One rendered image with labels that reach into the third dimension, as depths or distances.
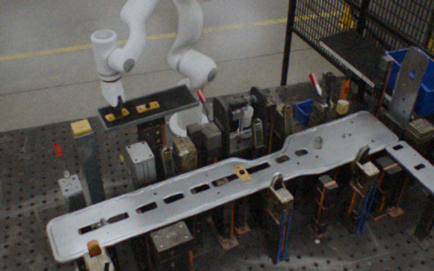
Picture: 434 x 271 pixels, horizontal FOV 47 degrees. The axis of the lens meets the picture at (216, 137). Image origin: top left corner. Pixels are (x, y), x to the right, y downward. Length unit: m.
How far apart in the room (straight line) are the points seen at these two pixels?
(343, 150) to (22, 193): 1.38
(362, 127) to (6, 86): 3.01
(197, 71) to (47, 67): 2.52
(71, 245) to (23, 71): 2.91
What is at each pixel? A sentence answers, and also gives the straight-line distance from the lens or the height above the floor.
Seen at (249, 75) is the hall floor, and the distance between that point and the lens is 4.11.
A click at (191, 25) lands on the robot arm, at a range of 1.99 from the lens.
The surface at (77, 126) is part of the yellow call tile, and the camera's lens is 1.86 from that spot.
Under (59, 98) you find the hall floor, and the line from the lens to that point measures 4.03.
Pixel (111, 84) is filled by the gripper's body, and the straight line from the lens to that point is 1.74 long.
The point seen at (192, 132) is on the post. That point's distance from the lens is 1.87.
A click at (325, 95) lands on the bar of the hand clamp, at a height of 1.12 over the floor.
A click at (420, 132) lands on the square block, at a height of 1.06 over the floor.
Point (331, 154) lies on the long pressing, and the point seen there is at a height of 1.00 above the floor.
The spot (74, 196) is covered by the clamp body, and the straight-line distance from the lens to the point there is 1.78.
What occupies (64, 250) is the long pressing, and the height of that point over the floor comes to 1.00.
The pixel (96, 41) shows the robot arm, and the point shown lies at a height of 1.50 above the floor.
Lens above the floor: 2.32
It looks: 42 degrees down
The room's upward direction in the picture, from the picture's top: straight up
